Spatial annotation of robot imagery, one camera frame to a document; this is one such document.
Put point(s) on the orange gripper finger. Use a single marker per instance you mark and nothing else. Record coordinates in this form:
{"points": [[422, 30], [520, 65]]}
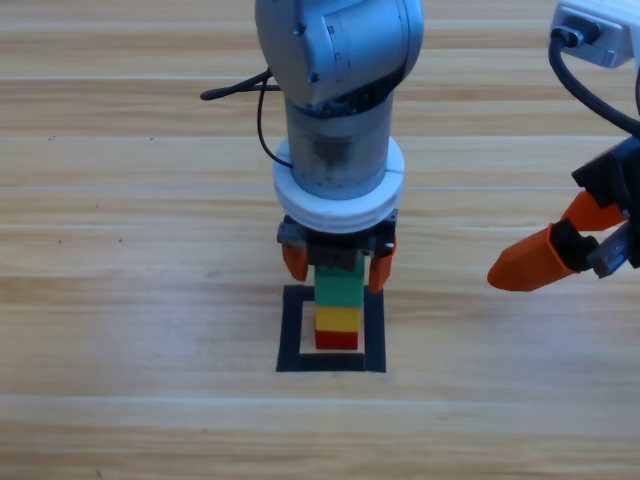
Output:
{"points": [[381, 272], [595, 219], [296, 262], [530, 265]]}

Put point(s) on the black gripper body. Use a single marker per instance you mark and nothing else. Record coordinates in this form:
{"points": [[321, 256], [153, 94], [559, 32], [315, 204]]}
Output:
{"points": [[620, 180], [335, 247]]}

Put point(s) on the green wooden cube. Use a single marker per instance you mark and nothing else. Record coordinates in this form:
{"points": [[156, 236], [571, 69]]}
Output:
{"points": [[340, 290]]}

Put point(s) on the yellow wooden cube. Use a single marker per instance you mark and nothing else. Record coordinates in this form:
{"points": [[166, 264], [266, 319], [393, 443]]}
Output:
{"points": [[337, 320]]}

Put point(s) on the red wooden cube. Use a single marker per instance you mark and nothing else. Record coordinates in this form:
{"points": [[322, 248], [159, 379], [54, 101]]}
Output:
{"points": [[335, 340]]}

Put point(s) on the black tape square outline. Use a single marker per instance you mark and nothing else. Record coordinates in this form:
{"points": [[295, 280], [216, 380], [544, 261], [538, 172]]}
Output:
{"points": [[290, 340]]}

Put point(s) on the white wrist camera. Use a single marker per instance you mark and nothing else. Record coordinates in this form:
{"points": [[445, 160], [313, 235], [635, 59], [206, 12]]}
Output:
{"points": [[610, 40]]}

